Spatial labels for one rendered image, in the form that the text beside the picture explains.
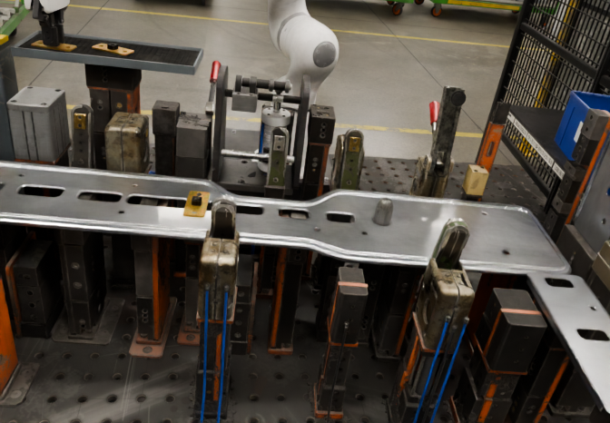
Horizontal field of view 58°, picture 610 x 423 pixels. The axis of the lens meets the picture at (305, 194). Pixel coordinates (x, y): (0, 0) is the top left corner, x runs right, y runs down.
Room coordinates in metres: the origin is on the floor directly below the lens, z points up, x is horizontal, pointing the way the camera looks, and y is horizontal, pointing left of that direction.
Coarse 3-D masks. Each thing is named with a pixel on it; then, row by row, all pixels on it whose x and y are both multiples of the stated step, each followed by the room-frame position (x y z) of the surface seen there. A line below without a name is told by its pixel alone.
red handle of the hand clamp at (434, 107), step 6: (432, 102) 1.14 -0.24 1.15; (432, 108) 1.13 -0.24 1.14; (438, 108) 1.13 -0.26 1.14; (432, 114) 1.12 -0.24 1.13; (432, 120) 1.11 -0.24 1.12; (432, 126) 1.10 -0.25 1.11; (432, 132) 1.09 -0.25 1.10; (432, 138) 1.08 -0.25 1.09; (438, 156) 1.03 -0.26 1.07; (438, 162) 1.02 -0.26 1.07
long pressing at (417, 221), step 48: (0, 192) 0.80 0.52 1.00; (96, 192) 0.85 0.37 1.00; (144, 192) 0.86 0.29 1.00; (336, 192) 0.95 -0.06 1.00; (384, 192) 0.98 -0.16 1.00; (192, 240) 0.75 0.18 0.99; (240, 240) 0.76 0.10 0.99; (288, 240) 0.78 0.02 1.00; (336, 240) 0.79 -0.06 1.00; (384, 240) 0.81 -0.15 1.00; (432, 240) 0.84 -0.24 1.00; (480, 240) 0.86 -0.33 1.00; (528, 240) 0.88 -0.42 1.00
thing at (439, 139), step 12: (444, 96) 1.04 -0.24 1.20; (456, 96) 1.01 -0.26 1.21; (444, 108) 1.03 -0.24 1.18; (456, 108) 1.04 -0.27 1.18; (444, 120) 1.04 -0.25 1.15; (456, 120) 1.03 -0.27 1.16; (444, 132) 1.04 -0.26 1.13; (432, 144) 1.04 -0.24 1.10; (444, 144) 1.03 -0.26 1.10; (432, 156) 1.02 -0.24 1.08; (444, 156) 1.04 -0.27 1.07; (432, 168) 1.01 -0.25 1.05; (444, 168) 1.02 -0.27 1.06
